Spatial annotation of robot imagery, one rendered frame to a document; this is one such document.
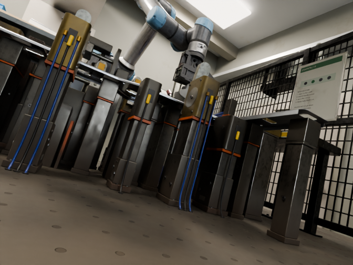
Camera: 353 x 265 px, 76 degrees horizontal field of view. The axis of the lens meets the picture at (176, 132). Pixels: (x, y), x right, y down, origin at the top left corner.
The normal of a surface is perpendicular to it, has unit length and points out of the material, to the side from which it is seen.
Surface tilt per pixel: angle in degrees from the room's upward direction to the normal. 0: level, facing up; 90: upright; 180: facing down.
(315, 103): 90
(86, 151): 90
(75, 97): 90
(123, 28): 90
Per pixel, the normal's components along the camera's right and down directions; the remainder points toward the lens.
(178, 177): 0.42, -0.04
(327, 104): -0.87, -0.32
